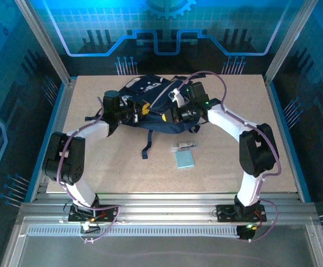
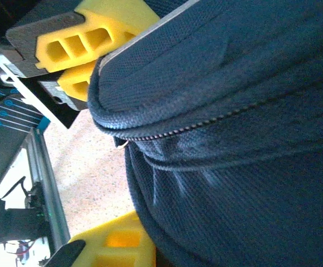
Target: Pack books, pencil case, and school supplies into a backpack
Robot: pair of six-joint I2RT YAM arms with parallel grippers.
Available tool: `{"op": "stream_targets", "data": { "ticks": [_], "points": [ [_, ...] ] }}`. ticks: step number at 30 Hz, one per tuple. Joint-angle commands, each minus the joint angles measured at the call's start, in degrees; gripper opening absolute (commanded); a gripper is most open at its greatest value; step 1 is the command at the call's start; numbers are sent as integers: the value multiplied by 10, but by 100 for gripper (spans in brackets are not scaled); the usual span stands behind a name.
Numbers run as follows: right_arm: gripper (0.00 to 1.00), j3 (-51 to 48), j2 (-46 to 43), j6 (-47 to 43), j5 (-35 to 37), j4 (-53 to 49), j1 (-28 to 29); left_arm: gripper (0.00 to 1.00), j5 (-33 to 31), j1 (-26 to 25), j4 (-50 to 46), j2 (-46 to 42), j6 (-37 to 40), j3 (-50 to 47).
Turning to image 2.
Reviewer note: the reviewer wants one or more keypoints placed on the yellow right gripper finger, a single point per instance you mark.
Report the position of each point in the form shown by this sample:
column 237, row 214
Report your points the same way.
column 117, row 242

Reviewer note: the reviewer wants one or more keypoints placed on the navy blue backpack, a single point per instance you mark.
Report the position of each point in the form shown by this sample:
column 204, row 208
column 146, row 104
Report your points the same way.
column 220, row 139

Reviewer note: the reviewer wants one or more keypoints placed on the aluminium table side rail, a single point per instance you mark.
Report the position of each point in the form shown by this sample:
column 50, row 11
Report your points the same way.
column 47, row 180

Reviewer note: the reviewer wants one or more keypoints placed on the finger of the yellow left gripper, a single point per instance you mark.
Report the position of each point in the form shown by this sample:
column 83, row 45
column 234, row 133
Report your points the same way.
column 94, row 27
column 75, row 83

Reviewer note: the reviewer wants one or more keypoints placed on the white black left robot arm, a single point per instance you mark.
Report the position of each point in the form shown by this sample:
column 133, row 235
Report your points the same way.
column 5, row 219

